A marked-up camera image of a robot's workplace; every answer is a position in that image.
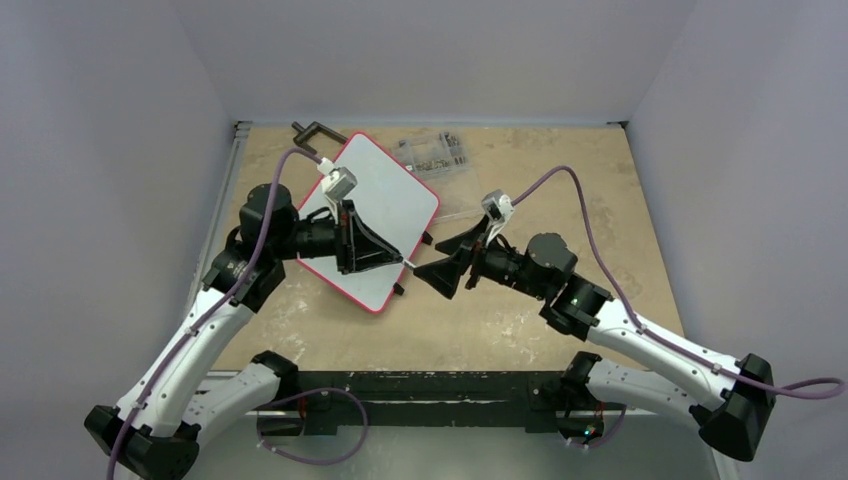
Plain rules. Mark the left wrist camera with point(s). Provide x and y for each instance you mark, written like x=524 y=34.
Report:
x=336 y=182

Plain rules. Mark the black metal clamp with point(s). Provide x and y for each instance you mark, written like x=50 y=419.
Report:
x=304 y=134

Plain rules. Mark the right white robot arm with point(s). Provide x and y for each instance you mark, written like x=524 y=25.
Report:
x=724 y=397

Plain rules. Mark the clear plastic parts box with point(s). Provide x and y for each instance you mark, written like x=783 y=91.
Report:
x=442 y=161

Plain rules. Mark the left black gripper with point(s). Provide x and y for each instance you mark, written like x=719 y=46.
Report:
x=362 y=249

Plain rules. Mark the aluminium frame rail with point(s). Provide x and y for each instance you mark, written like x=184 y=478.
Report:
x=228 y=172

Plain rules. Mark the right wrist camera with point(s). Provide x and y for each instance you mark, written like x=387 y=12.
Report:
x=498 y=209

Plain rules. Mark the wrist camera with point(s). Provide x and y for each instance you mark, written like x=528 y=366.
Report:
x=498 y=209
x=336 y=182

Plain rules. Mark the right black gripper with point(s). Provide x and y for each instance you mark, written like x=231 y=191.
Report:
x=473 y=258

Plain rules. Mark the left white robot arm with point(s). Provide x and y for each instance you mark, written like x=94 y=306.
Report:
x=250 y=268

